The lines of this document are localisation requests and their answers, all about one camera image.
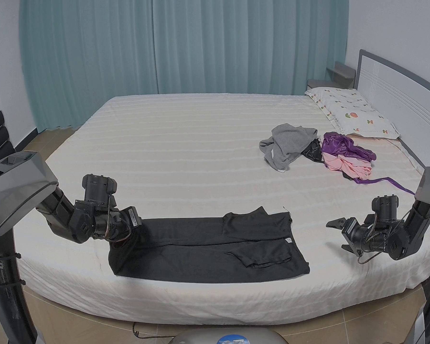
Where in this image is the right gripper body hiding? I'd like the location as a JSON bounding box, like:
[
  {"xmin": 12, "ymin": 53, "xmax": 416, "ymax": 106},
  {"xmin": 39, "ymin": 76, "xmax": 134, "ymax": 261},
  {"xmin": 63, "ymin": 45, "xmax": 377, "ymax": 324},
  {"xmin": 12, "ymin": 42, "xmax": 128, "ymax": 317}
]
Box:
[{"xmin": 341, "ymin": 218, "xmax": 373, "ymax": 256}]

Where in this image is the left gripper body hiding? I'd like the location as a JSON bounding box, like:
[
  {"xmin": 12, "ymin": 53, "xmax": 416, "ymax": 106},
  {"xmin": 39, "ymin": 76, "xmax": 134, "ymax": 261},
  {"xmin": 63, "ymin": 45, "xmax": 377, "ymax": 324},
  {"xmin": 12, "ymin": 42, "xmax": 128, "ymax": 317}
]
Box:
[{"xmin": 111, "ymin": 206, "xmax": 143, "ymax": 244}]

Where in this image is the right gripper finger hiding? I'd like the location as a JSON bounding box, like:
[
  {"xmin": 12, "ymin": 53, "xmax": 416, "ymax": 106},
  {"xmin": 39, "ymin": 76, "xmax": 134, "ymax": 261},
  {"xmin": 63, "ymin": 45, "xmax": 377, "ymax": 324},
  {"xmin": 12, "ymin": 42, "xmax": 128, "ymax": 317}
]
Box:
[
  {"xmin": 340, "ymin": 244, "xmax": 363, "ymax": 258},
  {"xmin": 326, "ymin": 217, "xmax": 351, "ymax": 231}
]

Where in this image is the black T-shirt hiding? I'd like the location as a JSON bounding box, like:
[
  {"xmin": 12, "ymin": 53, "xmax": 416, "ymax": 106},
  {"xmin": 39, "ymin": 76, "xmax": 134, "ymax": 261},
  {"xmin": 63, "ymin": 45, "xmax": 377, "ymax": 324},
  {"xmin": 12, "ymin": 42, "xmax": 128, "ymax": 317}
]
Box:
[{"xmin": 108, "ymin": 206, "xmax": 310, "ymax": 284}]

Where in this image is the bed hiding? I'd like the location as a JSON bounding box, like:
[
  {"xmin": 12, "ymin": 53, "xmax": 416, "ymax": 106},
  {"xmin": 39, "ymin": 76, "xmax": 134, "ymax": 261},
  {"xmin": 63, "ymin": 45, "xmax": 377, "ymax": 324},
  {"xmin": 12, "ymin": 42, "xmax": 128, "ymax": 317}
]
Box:
[{"xmin": 12, "ymin": 49, "xmax": 430, "ymax": 327}]

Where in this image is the pink garment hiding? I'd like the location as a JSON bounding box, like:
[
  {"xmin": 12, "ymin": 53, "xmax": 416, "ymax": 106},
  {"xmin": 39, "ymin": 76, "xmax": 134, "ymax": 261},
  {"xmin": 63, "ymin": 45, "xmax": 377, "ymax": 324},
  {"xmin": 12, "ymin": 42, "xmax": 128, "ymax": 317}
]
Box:
[{"xmin": 323, "ymin": 153, "xmax": 372, "ymax": 181}]

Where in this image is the black shiny garment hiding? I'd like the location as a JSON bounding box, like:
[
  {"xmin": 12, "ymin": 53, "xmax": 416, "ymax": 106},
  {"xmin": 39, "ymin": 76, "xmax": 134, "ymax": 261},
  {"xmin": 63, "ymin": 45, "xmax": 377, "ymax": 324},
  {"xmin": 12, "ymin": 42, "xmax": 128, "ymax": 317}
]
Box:
[{"xmin": 302, "ymin": 139, "xmax": 325, "ymax": 164}]

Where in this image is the purple garment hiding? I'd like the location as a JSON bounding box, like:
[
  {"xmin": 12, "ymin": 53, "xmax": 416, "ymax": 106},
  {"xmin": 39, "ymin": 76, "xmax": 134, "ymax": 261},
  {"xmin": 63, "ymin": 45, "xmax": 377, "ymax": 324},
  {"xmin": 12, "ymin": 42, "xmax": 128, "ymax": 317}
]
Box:
[{"xmin": 321, "ymin": 132, "xmax": 416, "ymax": 196}]

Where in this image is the grey garment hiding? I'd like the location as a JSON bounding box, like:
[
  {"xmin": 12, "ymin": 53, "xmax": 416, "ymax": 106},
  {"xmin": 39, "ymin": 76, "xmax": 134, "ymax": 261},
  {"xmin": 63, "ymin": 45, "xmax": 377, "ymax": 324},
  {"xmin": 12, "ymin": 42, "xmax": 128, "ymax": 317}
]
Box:
[{"xmin": 259, "ymin": 124, "xmax": 319, "ymax": 173}]

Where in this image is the white printed pillow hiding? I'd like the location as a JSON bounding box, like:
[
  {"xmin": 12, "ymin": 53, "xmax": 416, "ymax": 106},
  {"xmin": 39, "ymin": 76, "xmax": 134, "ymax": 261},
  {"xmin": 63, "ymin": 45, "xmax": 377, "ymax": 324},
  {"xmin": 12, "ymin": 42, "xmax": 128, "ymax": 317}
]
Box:
[{"xmin": 305, "ymin": 86, "xmax": 401, "ymax": 140}]

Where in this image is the grey bedside table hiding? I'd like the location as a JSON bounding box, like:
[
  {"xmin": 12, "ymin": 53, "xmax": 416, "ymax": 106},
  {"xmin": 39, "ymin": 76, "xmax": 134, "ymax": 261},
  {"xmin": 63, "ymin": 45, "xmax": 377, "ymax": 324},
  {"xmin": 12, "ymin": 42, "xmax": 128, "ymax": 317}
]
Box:
[{"xmin": 307, "ymin": 61, "xmax": 356, "ymax": 90}]

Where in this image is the blue-green curtain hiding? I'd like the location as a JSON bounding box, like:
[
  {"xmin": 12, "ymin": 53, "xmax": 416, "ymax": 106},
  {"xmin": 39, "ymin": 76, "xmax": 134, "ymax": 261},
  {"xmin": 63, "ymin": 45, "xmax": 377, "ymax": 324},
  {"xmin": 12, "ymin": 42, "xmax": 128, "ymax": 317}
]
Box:
[
  {"xmin": 20, "ymin": 0, "xmax": 158, "ymax": 132},
  {"xmin": 151, "ymin": 0, "xmax": 349, "ymax": 96}
]

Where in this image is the black cable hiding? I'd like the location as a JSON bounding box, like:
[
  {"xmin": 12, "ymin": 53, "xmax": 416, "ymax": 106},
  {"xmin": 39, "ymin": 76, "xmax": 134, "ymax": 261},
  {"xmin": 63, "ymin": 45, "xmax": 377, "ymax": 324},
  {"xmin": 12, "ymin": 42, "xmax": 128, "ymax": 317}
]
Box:
[{"xmin": 132, "ymin": 322, "xmax": 176, "ymax": 340}]

